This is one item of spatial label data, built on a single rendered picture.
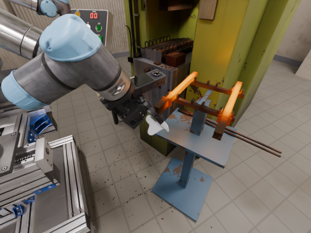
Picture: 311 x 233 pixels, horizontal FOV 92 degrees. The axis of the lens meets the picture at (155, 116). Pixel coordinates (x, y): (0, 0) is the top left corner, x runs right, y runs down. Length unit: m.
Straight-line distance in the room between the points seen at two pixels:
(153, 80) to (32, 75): 0.24
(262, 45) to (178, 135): 0.94
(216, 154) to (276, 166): 1.15
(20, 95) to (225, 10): 0.94
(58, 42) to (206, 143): 0.77
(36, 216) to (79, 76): 1.17
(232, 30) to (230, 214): 1.26
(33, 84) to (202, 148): 0.73
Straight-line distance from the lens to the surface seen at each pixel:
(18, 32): 0.45
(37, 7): 1.13
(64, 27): 0.26
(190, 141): 0.85
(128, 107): 0.39
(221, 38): 1.03
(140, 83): 0.38
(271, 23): 1.41
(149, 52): 1.17
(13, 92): 0.35
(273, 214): 1.63
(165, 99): 0.63
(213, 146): 0.86
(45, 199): 1.39
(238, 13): 1.00
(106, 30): 1.37
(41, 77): 0.31
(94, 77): 0.28
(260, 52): 1.45
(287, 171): 1.95
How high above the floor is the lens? 1.30
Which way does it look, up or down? 40 degrees down
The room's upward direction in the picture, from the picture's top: straight up
